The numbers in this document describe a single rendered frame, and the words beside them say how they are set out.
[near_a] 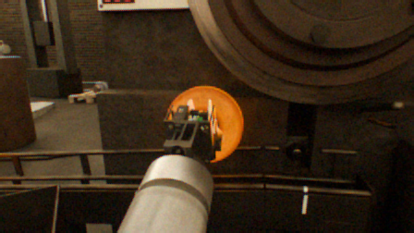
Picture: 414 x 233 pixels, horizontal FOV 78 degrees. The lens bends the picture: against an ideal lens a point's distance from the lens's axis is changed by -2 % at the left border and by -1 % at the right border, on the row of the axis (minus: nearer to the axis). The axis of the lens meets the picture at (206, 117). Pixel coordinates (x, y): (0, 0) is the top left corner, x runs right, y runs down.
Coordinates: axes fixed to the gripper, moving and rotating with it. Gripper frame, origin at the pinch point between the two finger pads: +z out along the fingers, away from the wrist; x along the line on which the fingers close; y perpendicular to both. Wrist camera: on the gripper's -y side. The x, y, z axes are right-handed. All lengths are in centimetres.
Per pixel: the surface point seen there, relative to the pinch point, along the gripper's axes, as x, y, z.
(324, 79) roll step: -21.1, 9.4, -2.9
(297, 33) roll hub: -15.0, 17.9, -7.5
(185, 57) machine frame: 6.3, 7.5, 14.2
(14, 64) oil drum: 211, -45, 161
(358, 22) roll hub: -22.6, 19.1, -7.1
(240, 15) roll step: -7.2, 19.6, -2.1
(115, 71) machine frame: 24.7, 4.4, 13.3
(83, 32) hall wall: 422, -113, 598
